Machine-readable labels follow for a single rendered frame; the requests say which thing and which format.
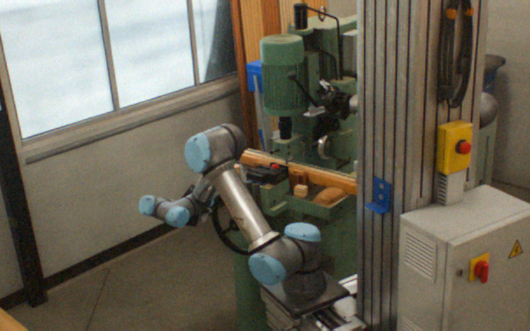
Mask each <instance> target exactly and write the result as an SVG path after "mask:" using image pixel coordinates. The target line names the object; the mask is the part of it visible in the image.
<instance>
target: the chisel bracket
mask: <svg viewBox="0 0 530 331"><path fill-rule="evenodd" d="M291 135H292V137H291V138H290V139H287V140H283V139H280V138H278V139H276V140H274V141H273V150H277V149H280V151H276V152H274V154H273V155H274V156H275V157H279V158H289V157H291V156H293V155H294V154H295V153H296V152H298V151H301V150H303V145H300V142H301V141H302V140H304V134H300V133H297V132H291Z"/></svg>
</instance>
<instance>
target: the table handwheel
mask: <svg viewBox="0 0 530 331"><path fill-rule="evenodd" d="M222 199H223V198H222V196H220V194H218V195H217V196H216V197H215V198H214V204H213V205H212V206H211V208H218V205H219V202H220V201H221V200H222ZM211 218H212V222H213V225H214V228H215V231H216V233H217V235H218V236H219V238H220V239H222V241H223V242H224V243H225V244H226V245H227V246H228V247H229V248H230V249H231V250H233V251H235V252H236V253H238V255H241V256H249V255H250V253H249V251H248V250H249V249H244V248H241V247H238V246H237V245H235V244H234V243H233V242H232V241H231V240H230V239H229V238H228V237H227V236H226V235H225V234H227V233H228V232H229V231H231V230H233V231H235V232H238V231H240V229H239V227H238V225H237V223H236V221H235V220H234V218H231V219H230V225H229V227H228V228H227V229H226V230H223V228H222V226H220V223H219V221H218V216H217V211H215V212H214V213H213V214H212V215H211Z"/></svg>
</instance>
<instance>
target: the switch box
mask: <svg viewBox="0 0 530 331"><path fill-rule="evenodd" d="M342 70H343V71H351V72H354V71H357V30H354V31H351V32H346V33H344V34H342Z"/></svg>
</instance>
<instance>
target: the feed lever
mask: <svg viewBox="0 0 530 331"><path fill-rule="evenodd" d="M287 78H288V79H289V80H290V81H294V82H295V84H297V85H298V86H299V87H300V89H301V90H302V91H303V92H304V94H305V95H306V96H307V98H308V99H309V100H310V101H311V103H312V104H313V105H314V106H315V107H316V108H319V106H318V105H317V104H316V103H315V100H314V99H313V98H312V96H311V95H310V94H309V93H308V92H307V91H306V89H305V88H304V87H303V86H302V85H301V83H300V82H299V81H298V79H297V74H296V73H295V72H294V71H290V72H289V73H288V74H287ZM324 118H325V119H324V121H323V129H324V130H328V131H333V132H336V131H337V130H338V129H340V128H341V124H339V120H338V118H336V117H332V116H327V117H324Z"/></svg>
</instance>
